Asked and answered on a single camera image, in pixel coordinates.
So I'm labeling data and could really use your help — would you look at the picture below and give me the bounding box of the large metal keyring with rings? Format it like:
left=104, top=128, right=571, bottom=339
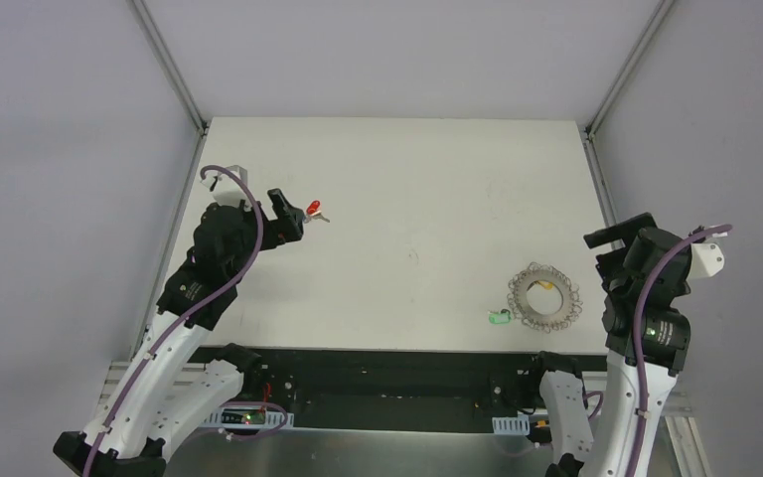
left=507, top=262, right=582, bottom=333

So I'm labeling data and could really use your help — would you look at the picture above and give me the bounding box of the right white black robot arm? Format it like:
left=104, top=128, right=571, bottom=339
left=524, top=213, right=692, bottom=476

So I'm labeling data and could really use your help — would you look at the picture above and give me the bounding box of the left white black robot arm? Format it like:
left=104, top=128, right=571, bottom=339
left=53, top=189, right=305, bottom=476

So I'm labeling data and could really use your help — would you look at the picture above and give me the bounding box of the left circuit board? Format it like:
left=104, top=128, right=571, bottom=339
left=221, top=408, right=267, bottom=426

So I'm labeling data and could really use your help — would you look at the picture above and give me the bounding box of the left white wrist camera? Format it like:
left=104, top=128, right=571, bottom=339
left=200, top=170, right=247, bottom=208

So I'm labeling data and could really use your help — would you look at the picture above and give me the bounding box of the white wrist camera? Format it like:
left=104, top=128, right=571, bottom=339
left=687, top=231, right=729, bottom=281
left=200, top=170, right=247, bottom=208

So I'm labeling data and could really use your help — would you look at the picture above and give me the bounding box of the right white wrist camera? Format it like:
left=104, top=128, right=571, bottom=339
left=687, top=231, right=729, bottom=281

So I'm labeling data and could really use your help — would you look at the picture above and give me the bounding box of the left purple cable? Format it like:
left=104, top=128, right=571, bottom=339
left=80, top=165, right=266, bottom=477

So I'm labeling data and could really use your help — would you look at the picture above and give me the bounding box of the right aluminium frame post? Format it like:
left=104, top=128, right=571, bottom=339
left=580, top=0, right=678, bottom=226

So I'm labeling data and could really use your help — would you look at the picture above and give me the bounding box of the aluminium frame post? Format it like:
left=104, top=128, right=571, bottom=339
left=128, top=0, right=210, bottom=355
left=580, top=0, right=678, bottom=226

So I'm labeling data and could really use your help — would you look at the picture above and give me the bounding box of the left aluminium frame post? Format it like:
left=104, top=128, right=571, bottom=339
left=128, top=0, right=210, bottom=355

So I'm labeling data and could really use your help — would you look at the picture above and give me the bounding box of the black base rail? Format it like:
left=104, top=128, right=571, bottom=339
left=187, top=347, right=610, bottom=434

